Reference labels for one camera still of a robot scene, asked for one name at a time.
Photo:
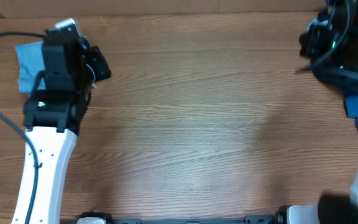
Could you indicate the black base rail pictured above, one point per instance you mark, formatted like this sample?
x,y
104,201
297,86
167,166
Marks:
x,y
99,217

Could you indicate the dark blue shirt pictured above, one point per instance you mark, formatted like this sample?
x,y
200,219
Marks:
x,y
351,106

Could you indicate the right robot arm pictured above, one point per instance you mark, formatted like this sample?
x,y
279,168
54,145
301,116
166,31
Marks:
x,y
330,208

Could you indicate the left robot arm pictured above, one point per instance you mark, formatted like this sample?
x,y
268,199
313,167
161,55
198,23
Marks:
x,y
52,115

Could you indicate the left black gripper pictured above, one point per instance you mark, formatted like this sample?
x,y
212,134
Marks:
x,y
101,66

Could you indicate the light blue denim jeans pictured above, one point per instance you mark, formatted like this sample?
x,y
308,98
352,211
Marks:
x,y
30,62

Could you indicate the cardboard wall panel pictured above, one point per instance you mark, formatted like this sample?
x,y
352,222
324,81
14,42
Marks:
x,y
70,8

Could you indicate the black garment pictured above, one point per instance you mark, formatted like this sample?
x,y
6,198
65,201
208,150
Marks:
x,y
331,44

